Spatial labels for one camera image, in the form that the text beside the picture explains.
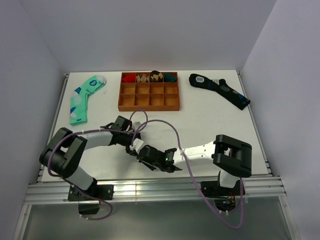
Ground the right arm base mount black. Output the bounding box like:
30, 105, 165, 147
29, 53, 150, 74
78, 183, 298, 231
200, 180, 245, 212

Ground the dark brown argyle rolled sock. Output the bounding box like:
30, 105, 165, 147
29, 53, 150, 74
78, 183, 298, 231
149, 70, 164, 83

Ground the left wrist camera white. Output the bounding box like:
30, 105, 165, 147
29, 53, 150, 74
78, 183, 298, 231
131, 121, 143, 131

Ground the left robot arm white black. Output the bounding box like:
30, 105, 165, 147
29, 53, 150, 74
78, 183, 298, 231
39, 116, 133, 200

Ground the aluminium table frame rail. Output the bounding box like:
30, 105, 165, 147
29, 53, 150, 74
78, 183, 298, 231
21, 72, 301, 240

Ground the black blue patterned sock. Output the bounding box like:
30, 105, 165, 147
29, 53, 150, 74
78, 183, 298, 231
188, 73, 251, 110

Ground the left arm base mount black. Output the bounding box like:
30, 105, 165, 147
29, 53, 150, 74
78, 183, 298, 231
67, 184, 114, 221

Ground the brown wooden compartment tray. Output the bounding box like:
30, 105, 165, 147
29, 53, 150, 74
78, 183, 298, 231
118, 71, 181, 112

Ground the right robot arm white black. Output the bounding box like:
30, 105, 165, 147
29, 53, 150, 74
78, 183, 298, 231
130, 134, 252, 198

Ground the teal rolled sock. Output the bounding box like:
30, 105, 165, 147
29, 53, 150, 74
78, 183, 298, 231
163, 72, 178, 83

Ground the red rolled sock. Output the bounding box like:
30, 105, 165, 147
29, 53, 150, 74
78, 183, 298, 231
122, 74, 136, 83

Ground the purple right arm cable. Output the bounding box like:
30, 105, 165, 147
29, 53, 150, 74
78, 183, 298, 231
131, 119, 246, 230

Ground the beige argyle rolled sock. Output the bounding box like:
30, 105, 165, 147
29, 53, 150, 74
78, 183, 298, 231
135, 73, 150, 83

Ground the mint green patterned sock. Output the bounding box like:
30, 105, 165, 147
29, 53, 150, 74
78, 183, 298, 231
69, 75, 107, 126

